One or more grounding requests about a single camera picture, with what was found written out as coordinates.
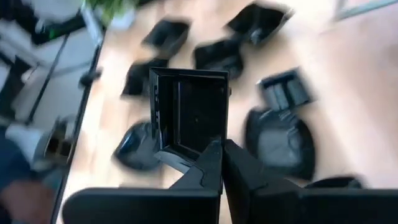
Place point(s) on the black aluminium rig frame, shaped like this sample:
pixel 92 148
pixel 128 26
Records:
pixel 79 124

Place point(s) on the small green potted plant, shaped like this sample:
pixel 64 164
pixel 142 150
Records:
pixel 109 7

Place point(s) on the person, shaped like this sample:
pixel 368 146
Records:
pixel 12 161

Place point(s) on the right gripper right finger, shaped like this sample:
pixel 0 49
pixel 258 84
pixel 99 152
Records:
pixel 248 186

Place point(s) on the black leaf-shaped plate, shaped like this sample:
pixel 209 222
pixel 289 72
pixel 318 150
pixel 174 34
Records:
pixel 136 146
pixel 280 146
pixel 334 183

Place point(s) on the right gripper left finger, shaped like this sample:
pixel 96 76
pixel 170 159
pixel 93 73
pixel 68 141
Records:
pixel 205 174

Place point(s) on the black wavy square plate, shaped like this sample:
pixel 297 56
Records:
pixel 166 37
pixel 258 21
pixel 136 81

